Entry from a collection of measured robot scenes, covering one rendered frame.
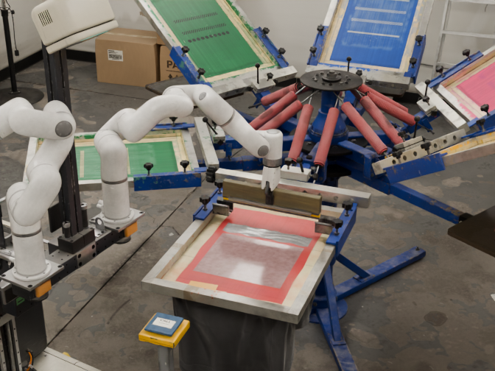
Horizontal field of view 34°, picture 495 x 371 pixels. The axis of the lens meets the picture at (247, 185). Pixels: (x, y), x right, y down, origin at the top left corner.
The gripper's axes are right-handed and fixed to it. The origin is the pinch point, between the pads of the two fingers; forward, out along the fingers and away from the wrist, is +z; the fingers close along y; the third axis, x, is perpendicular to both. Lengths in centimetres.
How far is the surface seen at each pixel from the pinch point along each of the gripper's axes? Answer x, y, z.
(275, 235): 4.0, 5.9, 13.4
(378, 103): 23, -90, -12
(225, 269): -5.6, 34.7, 14.2
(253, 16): -158, -415, 45
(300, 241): 14.6, 6.3, 13.6
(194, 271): -16.0, 40.3, 14.3
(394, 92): 15, -178, 14
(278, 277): 14.7, 33.4, 14.1
